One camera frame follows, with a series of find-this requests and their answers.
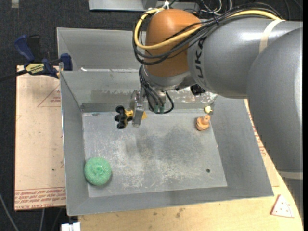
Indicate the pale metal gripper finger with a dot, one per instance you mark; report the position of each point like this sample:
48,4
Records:
137,118

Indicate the yellow and black toy vehicle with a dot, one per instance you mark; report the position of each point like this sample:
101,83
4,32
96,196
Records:
122,117

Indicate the orange ridged toy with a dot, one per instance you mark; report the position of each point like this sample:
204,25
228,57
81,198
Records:
202,123

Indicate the black cylinder on white bracket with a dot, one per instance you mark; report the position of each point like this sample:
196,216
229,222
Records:
196,89

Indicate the white triangular sanding sheet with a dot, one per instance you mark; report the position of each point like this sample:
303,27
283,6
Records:
282,208

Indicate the grey metal bin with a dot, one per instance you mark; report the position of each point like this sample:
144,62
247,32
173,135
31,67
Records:
168,157

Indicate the small cream round toy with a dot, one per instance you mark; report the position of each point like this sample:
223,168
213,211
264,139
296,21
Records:
207,109

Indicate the green round scouring pad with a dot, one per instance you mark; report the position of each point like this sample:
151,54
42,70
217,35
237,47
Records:
97,171

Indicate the brown cardboard board, red print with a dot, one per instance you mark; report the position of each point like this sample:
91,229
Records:
38,141

